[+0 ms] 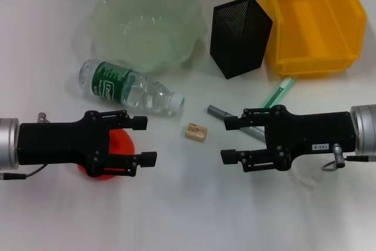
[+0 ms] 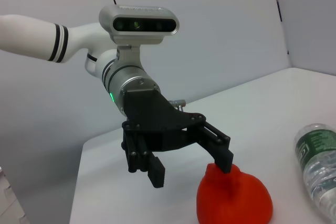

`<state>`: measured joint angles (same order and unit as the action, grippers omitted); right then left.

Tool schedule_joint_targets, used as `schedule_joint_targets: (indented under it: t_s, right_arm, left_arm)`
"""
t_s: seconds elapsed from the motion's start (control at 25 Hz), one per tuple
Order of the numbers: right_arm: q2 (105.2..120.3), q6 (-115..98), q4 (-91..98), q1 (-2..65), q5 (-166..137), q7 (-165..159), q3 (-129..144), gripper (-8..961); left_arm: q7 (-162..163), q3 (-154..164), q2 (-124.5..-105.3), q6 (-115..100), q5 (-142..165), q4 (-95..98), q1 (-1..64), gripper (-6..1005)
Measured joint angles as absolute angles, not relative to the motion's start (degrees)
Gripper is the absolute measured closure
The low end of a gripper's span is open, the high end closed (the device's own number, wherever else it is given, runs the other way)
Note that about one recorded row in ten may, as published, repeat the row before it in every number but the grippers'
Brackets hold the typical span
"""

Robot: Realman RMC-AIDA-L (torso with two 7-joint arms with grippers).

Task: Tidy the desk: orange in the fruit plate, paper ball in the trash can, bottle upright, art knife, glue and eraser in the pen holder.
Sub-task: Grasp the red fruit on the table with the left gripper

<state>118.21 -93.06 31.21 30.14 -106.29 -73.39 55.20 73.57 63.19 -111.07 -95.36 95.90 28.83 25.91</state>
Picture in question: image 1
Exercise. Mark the clear water bottle green label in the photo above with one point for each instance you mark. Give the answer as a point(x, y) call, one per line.
point(111, 85)

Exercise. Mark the black mesh pen holder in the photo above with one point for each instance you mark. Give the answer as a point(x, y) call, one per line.
point(238, 48)

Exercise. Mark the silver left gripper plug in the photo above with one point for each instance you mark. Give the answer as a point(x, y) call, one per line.
point(43, 117)

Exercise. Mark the translucent green fruit bowl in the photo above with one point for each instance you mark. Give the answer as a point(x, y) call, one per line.
point(147, 27)

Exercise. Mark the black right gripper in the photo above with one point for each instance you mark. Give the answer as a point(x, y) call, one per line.
point(317, 132)

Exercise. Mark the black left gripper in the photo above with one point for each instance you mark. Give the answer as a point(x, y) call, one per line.
point(53, 142)

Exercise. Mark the yellow plastic bin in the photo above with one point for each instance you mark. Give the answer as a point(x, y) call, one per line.
point(320, 27)

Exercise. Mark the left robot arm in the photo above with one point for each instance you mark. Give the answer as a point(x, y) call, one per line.
point(8, 145)

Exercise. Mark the orange fruit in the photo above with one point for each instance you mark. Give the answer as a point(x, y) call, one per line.
point(121, 142)

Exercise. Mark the green utility knife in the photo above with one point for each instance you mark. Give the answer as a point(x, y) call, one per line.
point(277, 92)

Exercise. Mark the grey marker pen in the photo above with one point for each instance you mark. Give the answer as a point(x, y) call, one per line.
point(217, 112)

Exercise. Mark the beige eraser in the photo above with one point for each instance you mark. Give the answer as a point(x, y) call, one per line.
point(196, 133)

